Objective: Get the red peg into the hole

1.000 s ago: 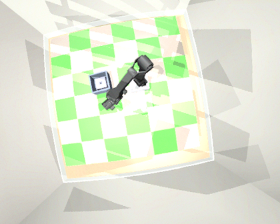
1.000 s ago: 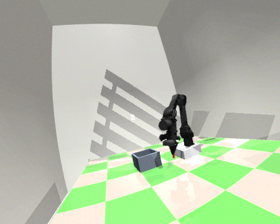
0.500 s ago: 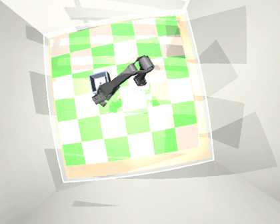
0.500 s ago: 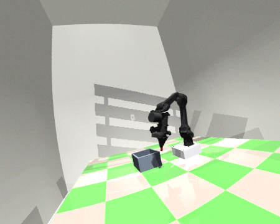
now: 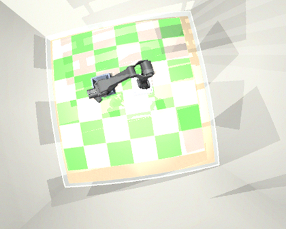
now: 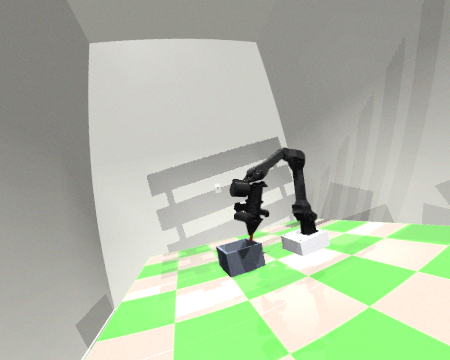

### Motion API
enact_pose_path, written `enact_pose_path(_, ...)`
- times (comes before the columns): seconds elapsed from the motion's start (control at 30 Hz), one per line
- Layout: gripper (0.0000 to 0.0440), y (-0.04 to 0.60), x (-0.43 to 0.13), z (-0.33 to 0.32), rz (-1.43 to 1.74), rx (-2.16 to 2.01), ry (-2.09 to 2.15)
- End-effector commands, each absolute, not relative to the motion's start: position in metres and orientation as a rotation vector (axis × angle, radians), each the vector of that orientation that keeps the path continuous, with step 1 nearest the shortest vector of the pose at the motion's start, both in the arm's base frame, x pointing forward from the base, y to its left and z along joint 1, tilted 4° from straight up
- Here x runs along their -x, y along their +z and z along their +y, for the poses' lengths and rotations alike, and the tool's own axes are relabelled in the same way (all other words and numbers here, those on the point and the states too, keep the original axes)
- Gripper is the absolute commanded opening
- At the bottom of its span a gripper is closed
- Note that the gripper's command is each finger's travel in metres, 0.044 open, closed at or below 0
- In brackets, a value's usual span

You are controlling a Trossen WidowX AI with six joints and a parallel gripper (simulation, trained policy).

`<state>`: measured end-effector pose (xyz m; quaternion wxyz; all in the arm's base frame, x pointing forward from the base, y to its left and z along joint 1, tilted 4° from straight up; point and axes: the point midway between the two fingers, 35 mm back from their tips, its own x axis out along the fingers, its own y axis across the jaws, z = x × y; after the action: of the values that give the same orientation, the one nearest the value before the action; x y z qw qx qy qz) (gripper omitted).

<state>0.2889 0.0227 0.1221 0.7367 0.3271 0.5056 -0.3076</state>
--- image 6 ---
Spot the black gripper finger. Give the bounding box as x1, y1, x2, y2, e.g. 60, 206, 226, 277
246, 220, 257, 236
253, 218, 263, 234

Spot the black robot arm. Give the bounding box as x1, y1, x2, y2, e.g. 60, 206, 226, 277
230, 147, 318, 236

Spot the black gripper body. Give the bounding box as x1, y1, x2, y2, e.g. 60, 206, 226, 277
234, 197, 269, 222

